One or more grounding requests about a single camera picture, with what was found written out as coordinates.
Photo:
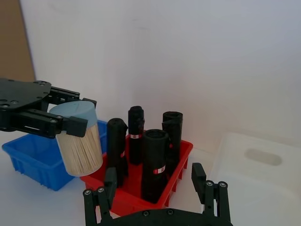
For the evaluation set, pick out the toothpick jar with blue-grey lid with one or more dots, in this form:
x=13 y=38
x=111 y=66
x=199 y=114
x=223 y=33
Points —
x=81 y=153

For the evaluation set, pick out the red plastic bin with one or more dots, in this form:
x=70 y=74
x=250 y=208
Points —
x=131 y=197

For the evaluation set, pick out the brown board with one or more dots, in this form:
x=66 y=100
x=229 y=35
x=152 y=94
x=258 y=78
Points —
x=13 y=40

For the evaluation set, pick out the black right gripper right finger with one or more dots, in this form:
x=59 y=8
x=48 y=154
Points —
x=198 y=181

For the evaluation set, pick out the translucent white plastic bin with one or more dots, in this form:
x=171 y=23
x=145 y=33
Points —
x=256 y=179

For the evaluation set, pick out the blue plastic bin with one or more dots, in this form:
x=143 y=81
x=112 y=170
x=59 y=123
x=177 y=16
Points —
x=35 y=155

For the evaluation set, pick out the black bag roll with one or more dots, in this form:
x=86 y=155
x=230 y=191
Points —
x=154 y=160
x=116 y=141
x=175 y=131
x=136 y=127

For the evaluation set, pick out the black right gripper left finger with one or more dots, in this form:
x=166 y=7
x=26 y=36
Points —
x=110 y=183

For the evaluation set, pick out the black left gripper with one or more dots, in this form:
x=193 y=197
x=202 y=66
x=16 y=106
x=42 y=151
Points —
x=21 y=94

